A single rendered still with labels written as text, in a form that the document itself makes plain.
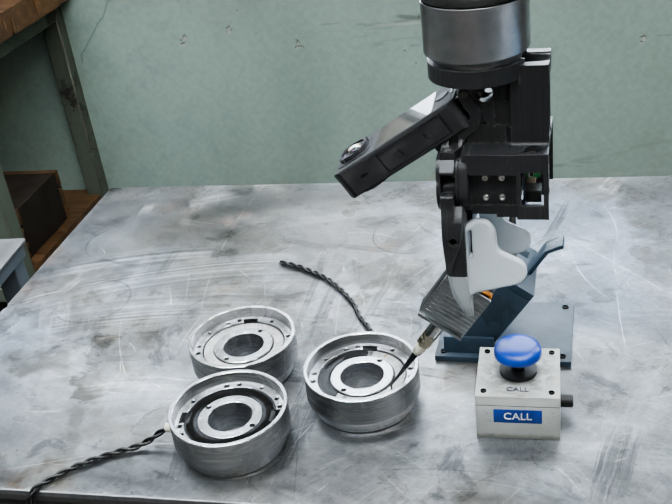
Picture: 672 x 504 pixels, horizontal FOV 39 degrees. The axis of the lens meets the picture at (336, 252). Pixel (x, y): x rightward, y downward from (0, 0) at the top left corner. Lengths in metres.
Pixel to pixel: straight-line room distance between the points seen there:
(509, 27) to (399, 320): 0.42
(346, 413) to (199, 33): 1.81
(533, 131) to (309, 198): 0.61
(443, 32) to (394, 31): 1.75
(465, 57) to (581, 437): 0.35
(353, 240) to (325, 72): 1.36
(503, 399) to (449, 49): 0.31
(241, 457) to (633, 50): 1.78
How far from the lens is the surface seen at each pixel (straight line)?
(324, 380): 0.87
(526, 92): 0.68
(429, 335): 0.80
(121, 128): 2.72
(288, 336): 0.93
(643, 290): 1.02
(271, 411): 0.84
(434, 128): 0.69
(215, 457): 0.81
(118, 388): 0.97
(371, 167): 0.71
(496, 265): 0.73
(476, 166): 0.68
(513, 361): 0.80
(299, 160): 2.59
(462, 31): 0.64
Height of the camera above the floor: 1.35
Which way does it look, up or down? 29 degrees down
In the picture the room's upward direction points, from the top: 8 degrees counter-clockwise
